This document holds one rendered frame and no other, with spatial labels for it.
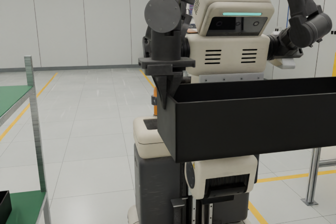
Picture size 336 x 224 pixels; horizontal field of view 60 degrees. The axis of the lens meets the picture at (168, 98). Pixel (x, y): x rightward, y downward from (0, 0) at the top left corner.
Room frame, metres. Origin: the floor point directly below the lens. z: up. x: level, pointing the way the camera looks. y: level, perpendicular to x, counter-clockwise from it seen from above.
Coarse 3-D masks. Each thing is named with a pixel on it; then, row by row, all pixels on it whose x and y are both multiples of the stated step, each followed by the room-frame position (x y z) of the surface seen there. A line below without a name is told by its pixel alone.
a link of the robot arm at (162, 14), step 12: (156, 0) 0.47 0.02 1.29; (168, 0) 0.47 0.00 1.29; (180, 0) 0.52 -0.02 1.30; (192, 0) 0.55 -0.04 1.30; (144, 12) 0.47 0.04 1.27; (156, 12) 0.47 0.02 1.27; (168, 12) 0.47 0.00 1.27; (180, 12) 0.47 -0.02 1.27; (156, 24) 0.47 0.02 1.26; (168, 24) 0.47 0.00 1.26
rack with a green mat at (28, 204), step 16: (32, 80) 1.43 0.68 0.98; (0, 96) 1.21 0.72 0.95; (16, 96) 1.21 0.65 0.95; (32, 96) 1.43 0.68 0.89; (0, 112) 0.98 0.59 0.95; (32, 112) 1.42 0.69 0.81; (16, 192) 1.42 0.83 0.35; (32, 192) 1.42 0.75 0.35; (16, 208) 1.28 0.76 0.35; (32, 208) 1.28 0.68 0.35; (48, 208) 1.43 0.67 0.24
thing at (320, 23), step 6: (312, 18) 0.90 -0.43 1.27; (318, 18) 0.90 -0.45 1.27; (324, 18) 0.90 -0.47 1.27; (318, 24) 0.88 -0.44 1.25; (324, 24) 0.89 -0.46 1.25; (288, 30) 0.96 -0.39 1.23; (318, 30) 0.87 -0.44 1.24; (324, 30) 0.89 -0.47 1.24; (318, 36) 0.88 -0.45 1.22; (318, 42) 0.92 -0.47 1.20
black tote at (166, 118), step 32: (192, 96) 0.66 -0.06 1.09; (224, 96) 0.68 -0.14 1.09; (256, 96) 0.69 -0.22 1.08; (288, 96) 0.53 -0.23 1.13; (320, 96) 0.54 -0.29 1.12; (160, 128) 0.60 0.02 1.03; (192, 128) 0.48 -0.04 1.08; (224, 128) 0.50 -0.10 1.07; (256, 128) 0.51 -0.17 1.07; (288, 128) 0.53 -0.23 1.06; (320, 128) 0.54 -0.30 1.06; (192, 160) 0.48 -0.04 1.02
